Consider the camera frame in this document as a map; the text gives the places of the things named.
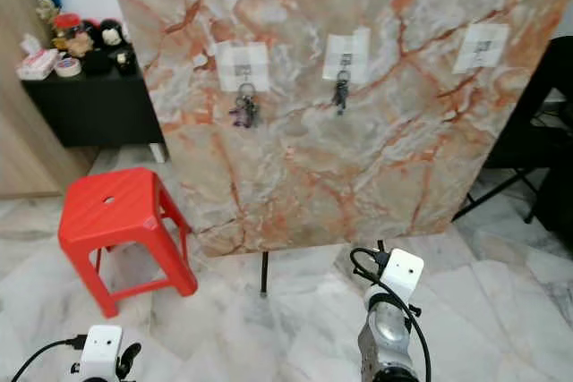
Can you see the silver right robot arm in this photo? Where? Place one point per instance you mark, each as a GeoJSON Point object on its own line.
{"type": "Point", "coordinates": [387, 342]}

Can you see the red plastic stool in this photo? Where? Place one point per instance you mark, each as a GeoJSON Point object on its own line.
{"type": "Point", "coordinates": [116, 212]}

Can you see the black board support leg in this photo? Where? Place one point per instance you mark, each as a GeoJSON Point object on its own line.
{"type": "Point", "coordinates": [380, 245]}
{"type": "Point", "coordinates": [265, 276]}

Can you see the light wooden cabinet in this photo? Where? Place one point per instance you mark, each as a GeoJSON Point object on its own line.
{"type": "Point", "coordinates": [22, 145]}

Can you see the black low tv console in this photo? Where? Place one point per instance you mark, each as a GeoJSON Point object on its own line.
{"type": "Point", "coordinates": [94, 109]}

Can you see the orange marble pattern board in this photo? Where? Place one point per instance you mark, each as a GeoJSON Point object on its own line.
{"type": "Point", "coordinates": [340, 167]}

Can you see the black rectangular pouch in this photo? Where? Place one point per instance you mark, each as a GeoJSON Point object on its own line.
{"type": "Point", "coordinates": [96, 64]}

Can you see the white tape roll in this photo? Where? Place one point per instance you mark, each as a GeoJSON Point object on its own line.
{"type": "Point", "coordinates": [67, 69]}

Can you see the black tape dispenser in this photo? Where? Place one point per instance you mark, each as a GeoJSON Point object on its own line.
{"type": "Point", "coordinates": [124, 62]}

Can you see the pink white tissue pack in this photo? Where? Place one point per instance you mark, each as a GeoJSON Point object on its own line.
{"type": "Point", "coordinates": [38, 63]}

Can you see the black mouse plush toy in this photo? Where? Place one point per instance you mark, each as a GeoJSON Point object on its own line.
{"type": "Point", "coordinates": [109, 35]}

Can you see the clear jar with red lid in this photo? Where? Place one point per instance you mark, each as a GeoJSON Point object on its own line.
{"type": "Point", "coordinates": [70, 35]}

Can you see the dark slim key bunch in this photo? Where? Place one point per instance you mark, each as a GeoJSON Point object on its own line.
{"type": "Point", "coordinates": [340, 94]}

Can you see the small gold trophy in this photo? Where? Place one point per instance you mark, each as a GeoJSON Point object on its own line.
{"type": "Point", "coordinates": [48, 13]}

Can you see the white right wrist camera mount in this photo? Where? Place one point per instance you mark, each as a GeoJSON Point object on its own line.
{"type": "Point", "coordinates": [401, 275]}

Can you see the white adhesive wall hook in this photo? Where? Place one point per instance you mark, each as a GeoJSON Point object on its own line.
{"type": "Point", "coordinates": [242, 62]}
{"type": "Point", "coordinates": [349, 49]}
{"type": "Point", "coordinates": [482, 46]}

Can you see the black metal frame stand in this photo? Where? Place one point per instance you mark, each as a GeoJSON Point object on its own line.
{"type": "Point", "coordinates": [542, 131]}

